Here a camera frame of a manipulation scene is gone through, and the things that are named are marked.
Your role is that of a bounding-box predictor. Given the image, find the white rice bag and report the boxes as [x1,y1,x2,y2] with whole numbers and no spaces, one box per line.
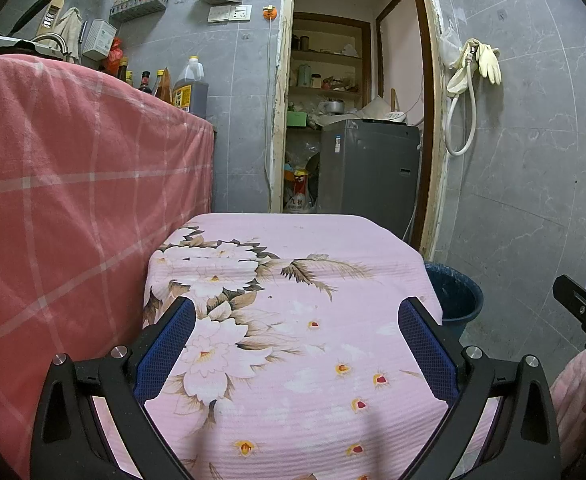
[283,170,319,213]

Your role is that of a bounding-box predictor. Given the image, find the hanging red plastic bag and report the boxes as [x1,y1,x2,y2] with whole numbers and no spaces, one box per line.
[107,37,124,73]

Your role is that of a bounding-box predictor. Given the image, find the white hose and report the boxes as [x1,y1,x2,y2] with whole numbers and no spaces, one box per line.
[446,52,477,157]

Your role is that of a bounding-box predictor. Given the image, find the pink floral tablecloth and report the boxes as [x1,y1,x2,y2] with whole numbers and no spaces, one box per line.
[90,212,504,480]

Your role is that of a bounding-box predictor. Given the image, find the metal faucet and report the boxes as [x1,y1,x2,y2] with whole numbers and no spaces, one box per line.
[33,34,71,58]

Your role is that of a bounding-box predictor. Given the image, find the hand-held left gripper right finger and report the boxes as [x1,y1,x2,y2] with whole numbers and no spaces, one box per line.
[397,296,563,480]

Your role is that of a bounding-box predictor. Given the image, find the beige towel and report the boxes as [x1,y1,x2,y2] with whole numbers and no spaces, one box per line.
[53,7,84,63]

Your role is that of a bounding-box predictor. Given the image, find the person's pink fleece clothing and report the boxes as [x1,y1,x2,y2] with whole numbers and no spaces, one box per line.
[548,347,586,480]

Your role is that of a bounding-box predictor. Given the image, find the grey wall shelf basket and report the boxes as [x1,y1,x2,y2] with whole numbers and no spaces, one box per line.
[109,0,168,23]

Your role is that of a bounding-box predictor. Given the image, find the white wall box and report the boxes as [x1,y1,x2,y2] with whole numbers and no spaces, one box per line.
[81,19,118,61]

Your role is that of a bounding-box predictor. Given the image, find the wooden door frame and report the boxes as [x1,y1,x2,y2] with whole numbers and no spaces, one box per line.
[265,0,449,261]

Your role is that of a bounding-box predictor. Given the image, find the blue plastic bucket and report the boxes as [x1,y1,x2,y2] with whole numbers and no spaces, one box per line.
[424,261,485,343]

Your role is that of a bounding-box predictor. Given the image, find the red checked cloth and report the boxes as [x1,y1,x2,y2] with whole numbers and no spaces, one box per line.
[0,54,215,480]

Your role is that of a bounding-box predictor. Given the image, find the wooden shelf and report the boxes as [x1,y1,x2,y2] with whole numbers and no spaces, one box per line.
[289,14,371,111]

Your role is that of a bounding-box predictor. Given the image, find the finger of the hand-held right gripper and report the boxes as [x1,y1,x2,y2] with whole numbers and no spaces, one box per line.
[552,274,586,327]

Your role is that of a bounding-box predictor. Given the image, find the grey washing machine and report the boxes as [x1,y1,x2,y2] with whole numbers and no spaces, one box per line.
[320,119,422,246]

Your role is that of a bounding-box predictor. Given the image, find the white paper pile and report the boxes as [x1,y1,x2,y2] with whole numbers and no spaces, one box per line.
[355,97,409,123]

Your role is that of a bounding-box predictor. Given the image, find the large oil bottle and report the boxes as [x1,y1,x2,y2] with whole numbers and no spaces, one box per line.
[172,55,209,116]

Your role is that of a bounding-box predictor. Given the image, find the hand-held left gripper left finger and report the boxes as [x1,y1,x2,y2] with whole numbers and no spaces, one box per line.
[30,296,197,480]

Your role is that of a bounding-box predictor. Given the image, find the cream rubber glove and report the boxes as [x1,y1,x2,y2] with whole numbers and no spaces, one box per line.
[478,44,502,85]
[447,40,475,95]

